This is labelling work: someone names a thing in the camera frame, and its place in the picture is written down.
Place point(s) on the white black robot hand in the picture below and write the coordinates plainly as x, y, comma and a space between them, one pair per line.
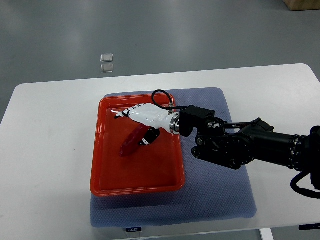
155, 118

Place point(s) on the red pepper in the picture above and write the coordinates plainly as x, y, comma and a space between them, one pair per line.
132, 142

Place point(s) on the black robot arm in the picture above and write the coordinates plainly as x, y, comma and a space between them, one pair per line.
233, 145

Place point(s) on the red plastic tray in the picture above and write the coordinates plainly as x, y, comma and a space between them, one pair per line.
151, 168

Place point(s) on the blue-grey mesh mat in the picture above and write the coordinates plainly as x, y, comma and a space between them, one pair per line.
210, 192

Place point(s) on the black table control panel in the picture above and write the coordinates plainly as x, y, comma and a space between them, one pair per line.
133, 229

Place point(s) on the white table leg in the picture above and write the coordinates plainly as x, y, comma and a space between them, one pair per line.
266, 234

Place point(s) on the cardboard box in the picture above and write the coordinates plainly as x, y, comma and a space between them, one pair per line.
302, 5

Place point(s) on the dark blue edge label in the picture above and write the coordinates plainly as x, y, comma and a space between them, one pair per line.
307, 227

